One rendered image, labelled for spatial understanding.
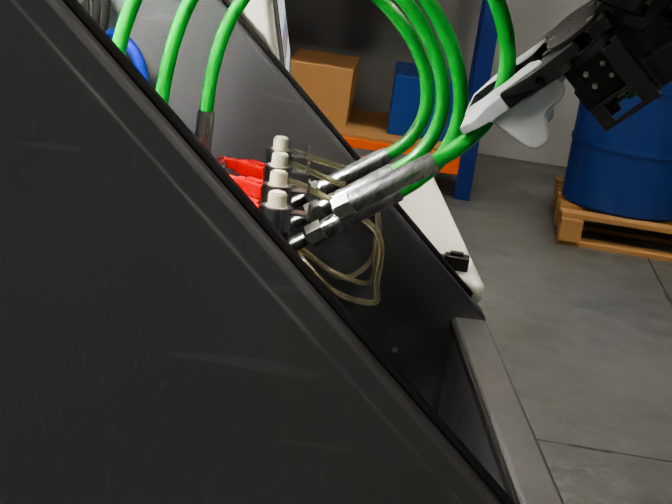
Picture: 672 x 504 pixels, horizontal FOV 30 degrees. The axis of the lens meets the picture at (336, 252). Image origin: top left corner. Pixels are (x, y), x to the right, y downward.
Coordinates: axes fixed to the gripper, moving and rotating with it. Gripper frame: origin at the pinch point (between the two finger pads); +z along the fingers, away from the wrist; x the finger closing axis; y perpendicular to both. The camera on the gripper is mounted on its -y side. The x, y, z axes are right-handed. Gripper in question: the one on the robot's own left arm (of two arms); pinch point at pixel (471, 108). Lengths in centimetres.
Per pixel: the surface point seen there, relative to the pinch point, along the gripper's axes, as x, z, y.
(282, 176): 1.3, 18.3, -4.8
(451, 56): 7.2, 0.8, -3.3
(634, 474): 184, 91, 149
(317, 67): 490, 212, 45
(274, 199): -6.5, 16.3, -4.9
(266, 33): 29.2, 22.4, -13.8
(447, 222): 55, 31, 23
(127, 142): -38.5, 3.8, -18.3
